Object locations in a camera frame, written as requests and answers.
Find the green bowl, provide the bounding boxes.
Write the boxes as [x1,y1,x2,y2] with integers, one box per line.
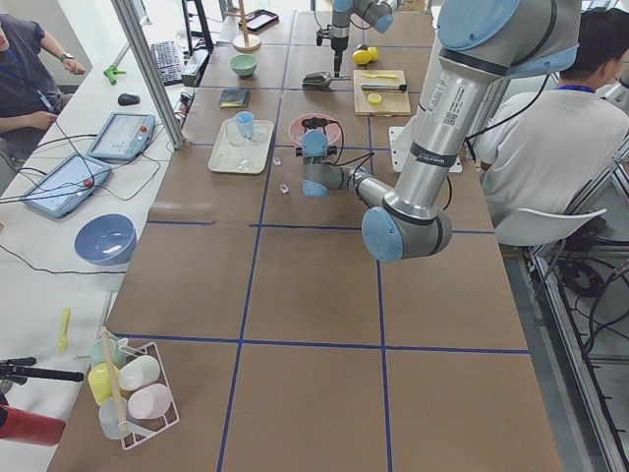
[230,54,257,78]

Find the blue bowl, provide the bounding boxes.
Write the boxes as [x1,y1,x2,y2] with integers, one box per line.
[74,213,137,266]

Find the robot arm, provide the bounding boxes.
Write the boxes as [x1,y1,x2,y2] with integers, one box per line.
[301,0,581,262]
[315,0,402,78]

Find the lemon half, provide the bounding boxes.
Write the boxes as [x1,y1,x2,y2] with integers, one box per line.
[367,92,383,106]

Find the blue cup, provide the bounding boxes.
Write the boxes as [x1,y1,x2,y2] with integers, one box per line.
[234,111,255,140]

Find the wooden cutting board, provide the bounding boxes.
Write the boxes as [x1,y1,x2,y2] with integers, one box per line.
[353,70,411,116]

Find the grey yellow cloth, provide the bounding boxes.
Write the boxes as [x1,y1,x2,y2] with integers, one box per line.
[219,88,251,109]

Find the white wire cup rack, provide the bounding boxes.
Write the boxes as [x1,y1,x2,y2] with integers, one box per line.
[87,328,180,450]

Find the white chair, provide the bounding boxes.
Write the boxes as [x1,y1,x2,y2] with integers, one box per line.
[494,208,606,247]

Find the yellow plastic fork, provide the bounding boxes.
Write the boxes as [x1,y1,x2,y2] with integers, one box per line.
[57,307,72,353]

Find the wooden stand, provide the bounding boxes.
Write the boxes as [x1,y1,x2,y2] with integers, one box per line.
[232,0,261,53]

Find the teach pendant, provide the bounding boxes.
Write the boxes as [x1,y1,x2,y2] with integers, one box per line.
[86,112,156,162]
[20,152,112,218]

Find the yellow lemon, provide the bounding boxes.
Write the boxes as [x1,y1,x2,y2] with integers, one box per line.
[352,49,372,66]
[368,46,379,62]

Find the person in white shirt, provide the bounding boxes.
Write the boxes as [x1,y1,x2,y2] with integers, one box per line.
[474,9,628,223]

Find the cream serving tray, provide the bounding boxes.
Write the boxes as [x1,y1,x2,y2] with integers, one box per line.
[207,118,275,175]

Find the black keyboard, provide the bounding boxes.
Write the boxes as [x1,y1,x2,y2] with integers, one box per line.
[150,40,185,86]

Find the clear wine glass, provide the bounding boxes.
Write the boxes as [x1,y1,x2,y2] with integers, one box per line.
[225,119,252,171]

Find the silver metal ice scoop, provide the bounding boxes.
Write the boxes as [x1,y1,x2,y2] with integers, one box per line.
[302,72,352,90]

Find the far teach pendant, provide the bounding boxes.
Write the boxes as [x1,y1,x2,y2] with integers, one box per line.
[86,112,156,162]

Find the yellow plastic knife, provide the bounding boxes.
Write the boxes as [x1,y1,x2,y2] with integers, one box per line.
[361,73,398,80]

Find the pink bowl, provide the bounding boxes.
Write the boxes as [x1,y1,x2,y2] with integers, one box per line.
[288,113,341,146]

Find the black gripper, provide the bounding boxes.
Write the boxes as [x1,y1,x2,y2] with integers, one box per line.
[330,37,348,74]
[301,119,329,140]

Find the near teach pendant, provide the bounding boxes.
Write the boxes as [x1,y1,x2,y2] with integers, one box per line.
[20,152,112,218]

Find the red bottle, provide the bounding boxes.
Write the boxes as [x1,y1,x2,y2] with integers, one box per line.
[1,405,66,446]

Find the seated person dark shirt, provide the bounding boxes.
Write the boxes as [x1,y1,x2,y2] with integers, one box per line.
[1,14,86,164]

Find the black computer mouse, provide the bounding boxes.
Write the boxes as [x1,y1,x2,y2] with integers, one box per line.
[117,92,141,106]

